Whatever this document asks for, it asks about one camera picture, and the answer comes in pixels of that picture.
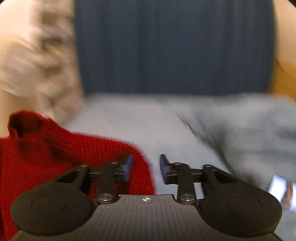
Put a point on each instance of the dark blue curtain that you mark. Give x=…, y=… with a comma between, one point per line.
x=173, y=46

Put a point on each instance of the light blue fuzzy blanket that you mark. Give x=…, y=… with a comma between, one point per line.
x=143, y=125

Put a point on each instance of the grey-green crumpled garment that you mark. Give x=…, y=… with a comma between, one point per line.
x=245, y=139

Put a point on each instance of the bright white device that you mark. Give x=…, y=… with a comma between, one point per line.
x=281, y=190

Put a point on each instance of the red knit sweater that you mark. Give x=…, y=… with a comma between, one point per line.
x=46, y=157

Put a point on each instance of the white shelf unit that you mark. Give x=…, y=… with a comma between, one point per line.
x=34, y=58

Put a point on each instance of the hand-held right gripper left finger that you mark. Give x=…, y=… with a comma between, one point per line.
x=128, y=167

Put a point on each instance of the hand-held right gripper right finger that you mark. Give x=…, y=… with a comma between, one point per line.
x=162, y=169

